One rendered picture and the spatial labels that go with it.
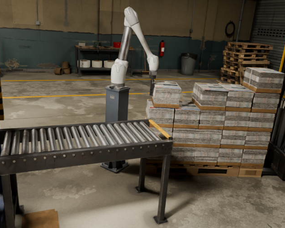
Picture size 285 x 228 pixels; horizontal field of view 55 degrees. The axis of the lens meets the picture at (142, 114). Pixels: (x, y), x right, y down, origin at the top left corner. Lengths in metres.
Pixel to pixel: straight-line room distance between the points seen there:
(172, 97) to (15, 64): 6.90
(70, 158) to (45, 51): 7.35
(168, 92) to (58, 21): 6.63
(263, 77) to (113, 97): 1.65
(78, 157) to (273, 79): 2.24
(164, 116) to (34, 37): 6.72
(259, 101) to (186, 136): 0.90
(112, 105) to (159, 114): 0.53
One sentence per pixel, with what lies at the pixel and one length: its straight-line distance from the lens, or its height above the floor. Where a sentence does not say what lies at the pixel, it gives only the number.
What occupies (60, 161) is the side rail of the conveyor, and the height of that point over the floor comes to 0.73.
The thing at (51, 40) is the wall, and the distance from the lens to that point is 9.19.
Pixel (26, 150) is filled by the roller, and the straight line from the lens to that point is 2.10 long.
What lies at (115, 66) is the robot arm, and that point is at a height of 1.24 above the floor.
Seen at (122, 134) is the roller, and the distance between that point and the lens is 2.33.
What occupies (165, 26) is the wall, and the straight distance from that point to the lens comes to 10.17.
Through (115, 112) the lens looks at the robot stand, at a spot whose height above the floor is 0.73.
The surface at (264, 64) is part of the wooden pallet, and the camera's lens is 9.79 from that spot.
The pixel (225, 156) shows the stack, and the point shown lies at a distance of 3.41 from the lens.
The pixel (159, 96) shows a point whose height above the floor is 0.96.
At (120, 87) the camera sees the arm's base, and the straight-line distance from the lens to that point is 3.01.
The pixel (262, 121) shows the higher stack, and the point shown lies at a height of 0.72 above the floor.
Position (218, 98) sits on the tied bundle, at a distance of 3.12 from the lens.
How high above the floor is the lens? 1.71
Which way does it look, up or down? 19 degrees down
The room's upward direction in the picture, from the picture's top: 4 degrees clockwise
